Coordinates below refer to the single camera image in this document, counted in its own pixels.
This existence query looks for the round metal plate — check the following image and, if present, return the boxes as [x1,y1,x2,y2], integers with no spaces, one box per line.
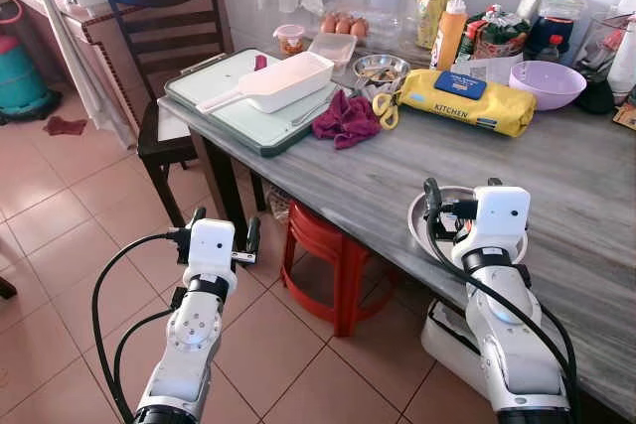
[407,185,529,268]

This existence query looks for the yellow kitchen towel package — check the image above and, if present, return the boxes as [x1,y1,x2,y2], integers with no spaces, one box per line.
[397,68,539,138]

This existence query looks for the red plastic stool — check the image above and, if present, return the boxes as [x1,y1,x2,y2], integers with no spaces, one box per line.
[279,200,396,339]

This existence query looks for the purple plastic bowl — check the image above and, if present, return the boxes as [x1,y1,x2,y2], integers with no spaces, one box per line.
[508,59,588,111]

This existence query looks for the maroon cloth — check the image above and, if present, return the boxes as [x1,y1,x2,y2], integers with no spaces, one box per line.
[311,88,385,151]

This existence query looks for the small metal bowl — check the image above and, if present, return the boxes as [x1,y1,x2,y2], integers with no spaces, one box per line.
[351,53,411,98]

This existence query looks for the pale green cutting board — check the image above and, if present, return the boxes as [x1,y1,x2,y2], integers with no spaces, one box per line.
[163,48,351,158]

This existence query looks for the black round object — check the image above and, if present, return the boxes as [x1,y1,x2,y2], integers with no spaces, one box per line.
[575,76,618,116]

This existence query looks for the small bottle with red cap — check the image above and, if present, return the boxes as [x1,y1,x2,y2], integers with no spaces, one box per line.
[537,34,566,64]

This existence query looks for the green food packet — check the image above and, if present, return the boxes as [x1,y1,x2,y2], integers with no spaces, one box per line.
[465,4,534,61]

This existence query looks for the orange squeeze bottle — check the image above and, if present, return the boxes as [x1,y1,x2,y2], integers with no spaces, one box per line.
[429,0,468,71]

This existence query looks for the white plastic scoop container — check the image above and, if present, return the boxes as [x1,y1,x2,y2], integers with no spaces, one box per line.
[195,51,337,115]

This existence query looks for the small red floor rag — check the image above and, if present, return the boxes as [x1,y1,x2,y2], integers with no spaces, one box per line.
[44,115,89,138]

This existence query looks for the dark blue jar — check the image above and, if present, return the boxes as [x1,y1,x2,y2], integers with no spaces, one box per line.
[525,0,588,60]

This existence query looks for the clear plastic food container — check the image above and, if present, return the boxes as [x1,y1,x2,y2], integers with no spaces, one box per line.
[307,31,360,70]

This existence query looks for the white plastic bottle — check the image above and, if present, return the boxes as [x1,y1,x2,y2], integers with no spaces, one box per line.
[605,5,636,99]

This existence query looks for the dark wooden chair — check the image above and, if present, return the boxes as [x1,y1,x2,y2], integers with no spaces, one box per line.
[87,0,271,228]

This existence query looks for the small clear plastic cup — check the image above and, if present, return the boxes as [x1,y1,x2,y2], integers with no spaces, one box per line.
[272,23,308,57]

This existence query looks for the green gas cylinder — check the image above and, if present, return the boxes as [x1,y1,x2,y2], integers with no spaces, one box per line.
[0,31,58,119]

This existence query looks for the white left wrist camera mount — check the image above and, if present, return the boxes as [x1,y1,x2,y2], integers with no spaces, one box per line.
[187,218,238,282]

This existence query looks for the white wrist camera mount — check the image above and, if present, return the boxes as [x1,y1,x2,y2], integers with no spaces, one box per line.
[474,186,532,257]
[187,218,238,282]

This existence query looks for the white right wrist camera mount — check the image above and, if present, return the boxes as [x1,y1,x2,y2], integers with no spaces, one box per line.
[474,186,532,257]

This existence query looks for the yellow handled scissors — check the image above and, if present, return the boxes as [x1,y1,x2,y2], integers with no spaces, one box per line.
[372,90,402,131]

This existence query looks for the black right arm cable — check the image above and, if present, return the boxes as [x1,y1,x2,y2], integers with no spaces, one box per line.
[425,208,580,417]

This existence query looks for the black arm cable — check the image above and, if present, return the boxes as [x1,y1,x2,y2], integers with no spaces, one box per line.
[425,208,580,417]
[90,229,192,423]

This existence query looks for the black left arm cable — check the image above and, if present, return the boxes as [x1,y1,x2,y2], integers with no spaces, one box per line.
[90,229,192,423]

